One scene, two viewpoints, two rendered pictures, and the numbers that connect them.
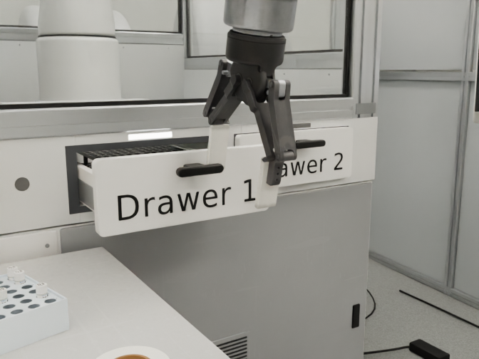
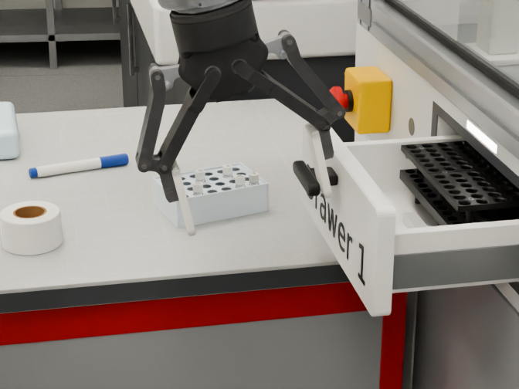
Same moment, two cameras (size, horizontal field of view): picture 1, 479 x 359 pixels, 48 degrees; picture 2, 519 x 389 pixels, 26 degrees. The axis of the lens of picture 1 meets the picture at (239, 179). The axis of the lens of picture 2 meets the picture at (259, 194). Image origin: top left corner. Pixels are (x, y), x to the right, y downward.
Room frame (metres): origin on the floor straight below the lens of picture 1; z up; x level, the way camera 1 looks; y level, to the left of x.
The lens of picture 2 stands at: (1.09, -0.94, 1.32)
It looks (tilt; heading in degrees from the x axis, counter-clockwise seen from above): 22 degrees down; 111
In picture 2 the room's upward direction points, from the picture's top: straight up
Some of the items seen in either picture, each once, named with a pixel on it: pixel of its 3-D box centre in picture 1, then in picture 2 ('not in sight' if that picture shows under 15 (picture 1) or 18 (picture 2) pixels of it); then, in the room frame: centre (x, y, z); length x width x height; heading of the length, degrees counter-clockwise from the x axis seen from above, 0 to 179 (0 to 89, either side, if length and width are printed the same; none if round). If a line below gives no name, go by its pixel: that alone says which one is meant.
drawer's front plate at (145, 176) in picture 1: (188, 186); (342, 204); (0.80, 0.08, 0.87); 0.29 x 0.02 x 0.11; 122
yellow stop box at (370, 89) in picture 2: not in sight; (364, 99); (0.73, 0.42, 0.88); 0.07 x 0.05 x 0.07; 122
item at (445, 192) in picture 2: not in sight; (435, 175); (0.88, 0.13, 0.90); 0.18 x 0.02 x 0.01; 122
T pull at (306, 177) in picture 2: (196, 169); (317, 177); (0.78, 0.06, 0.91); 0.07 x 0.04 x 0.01; 122
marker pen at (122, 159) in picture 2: not in sight; (79, 165); (0.35, 0.32, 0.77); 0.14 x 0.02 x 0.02; 45
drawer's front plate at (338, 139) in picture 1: (297, 157); not in sight; (1.08, -0.12, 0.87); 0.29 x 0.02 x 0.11; 122
